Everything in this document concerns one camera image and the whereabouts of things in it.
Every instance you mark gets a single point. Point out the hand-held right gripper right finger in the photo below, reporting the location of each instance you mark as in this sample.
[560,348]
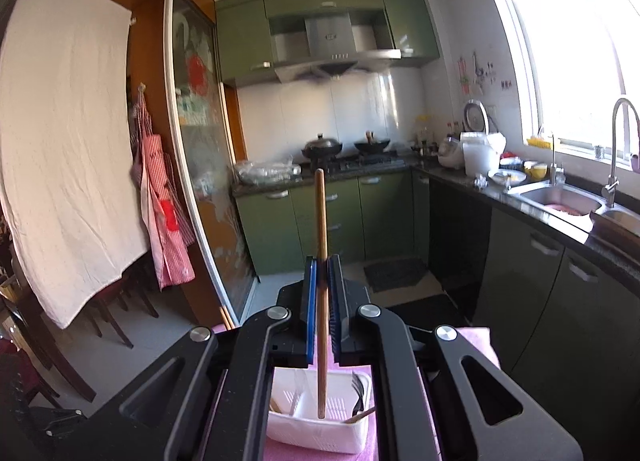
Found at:
[334,311]

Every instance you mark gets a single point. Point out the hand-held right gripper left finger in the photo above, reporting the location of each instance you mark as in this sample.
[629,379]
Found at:
[311,311]

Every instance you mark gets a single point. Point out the clear plastic utensil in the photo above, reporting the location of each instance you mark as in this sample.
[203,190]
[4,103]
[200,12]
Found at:
[306,391]

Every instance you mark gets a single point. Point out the black plastic fork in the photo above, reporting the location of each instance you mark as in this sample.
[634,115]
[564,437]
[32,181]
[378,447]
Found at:
[357,391]

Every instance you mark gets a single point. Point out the brown wooden chopstick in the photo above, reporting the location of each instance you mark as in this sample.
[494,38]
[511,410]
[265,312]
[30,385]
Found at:
[320,221]

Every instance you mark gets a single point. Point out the pile of wooden chopsticks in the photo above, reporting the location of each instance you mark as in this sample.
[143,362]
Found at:
[361,414]

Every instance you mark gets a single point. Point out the white plastic utensil holder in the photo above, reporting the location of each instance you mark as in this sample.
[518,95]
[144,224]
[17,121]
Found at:
[320,436]

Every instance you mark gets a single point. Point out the dark floor mat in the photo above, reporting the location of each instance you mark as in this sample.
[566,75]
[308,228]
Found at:
[395,275]

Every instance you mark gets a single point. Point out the green base cabinets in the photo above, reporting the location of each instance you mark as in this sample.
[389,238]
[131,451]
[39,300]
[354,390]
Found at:
[385,221]

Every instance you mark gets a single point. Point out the clear plastic bag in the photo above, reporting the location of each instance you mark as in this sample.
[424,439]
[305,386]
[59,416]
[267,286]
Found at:
[265,172]

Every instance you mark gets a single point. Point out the purple floral tablecloth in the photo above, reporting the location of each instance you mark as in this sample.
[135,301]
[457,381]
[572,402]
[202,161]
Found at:
[480,341]

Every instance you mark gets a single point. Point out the gas stove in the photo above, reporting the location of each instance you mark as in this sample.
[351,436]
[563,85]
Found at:
[370,160]

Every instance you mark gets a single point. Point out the black wok with lid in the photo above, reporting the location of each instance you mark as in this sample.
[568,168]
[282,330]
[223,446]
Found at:
[322,146]

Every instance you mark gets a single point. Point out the pink checked apron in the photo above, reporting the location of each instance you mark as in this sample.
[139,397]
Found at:
[160,221]

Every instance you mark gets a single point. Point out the sliding glass door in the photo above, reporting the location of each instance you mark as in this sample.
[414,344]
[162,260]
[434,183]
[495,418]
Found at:
[205,166]

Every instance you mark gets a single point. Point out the dark base cabinets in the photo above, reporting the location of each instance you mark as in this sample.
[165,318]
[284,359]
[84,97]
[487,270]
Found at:
[525,281]

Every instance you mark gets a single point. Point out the white rice cooker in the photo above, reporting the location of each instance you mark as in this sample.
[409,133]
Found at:
[450,153]

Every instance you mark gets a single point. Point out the dark wooden chairs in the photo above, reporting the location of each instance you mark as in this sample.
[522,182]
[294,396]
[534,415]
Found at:
[112,301]

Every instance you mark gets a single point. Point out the condiment bottles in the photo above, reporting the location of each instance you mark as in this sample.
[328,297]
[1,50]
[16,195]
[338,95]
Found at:
[425,133]

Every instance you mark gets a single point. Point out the white bucket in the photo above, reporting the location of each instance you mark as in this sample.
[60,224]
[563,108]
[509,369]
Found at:
[477,156]

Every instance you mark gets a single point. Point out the white bowl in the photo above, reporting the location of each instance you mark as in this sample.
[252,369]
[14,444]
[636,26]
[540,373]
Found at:
[505,176]

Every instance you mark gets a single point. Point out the yellow cup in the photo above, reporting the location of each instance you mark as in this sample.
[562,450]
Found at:
[536,171]

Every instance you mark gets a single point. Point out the steel sink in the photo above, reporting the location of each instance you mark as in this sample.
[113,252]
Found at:
[555,196]

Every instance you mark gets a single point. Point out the small steel faucet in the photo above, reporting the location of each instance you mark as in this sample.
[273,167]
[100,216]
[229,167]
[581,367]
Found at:
[552,171]

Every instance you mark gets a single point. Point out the yellow sponge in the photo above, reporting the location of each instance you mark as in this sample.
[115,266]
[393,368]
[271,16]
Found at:
[539,142]

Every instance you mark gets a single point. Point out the steel range hood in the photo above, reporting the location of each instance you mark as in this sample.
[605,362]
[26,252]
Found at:
[327,36]

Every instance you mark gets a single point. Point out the green upper cabinets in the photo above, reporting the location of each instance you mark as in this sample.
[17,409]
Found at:
[240,41]

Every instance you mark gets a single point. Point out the white hanging sheet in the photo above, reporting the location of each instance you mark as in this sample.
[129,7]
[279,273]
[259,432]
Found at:
[65,141]

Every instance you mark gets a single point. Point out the tall steel faucet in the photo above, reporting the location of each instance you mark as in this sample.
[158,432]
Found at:
[611,186]

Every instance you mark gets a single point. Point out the window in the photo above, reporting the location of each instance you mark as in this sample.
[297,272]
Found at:
[575,66]

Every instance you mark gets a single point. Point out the wall stickers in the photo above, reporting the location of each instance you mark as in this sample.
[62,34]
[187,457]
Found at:
[472,73]

